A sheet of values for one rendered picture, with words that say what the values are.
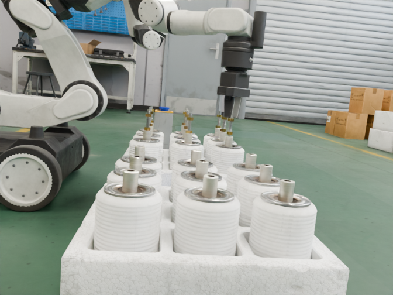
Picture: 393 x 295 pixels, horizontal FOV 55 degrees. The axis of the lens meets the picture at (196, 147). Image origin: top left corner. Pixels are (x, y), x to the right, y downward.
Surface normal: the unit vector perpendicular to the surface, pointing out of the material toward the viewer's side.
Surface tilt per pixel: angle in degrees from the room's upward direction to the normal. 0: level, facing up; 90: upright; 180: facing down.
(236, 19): 90
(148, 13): 104
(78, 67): 90
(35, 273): 0
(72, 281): 90
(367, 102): 90
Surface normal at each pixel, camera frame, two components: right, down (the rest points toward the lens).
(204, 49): 0.11, 0.16
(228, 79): -0.60, 0.07
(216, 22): -0.40, 0.10
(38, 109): -0.29, 0.32
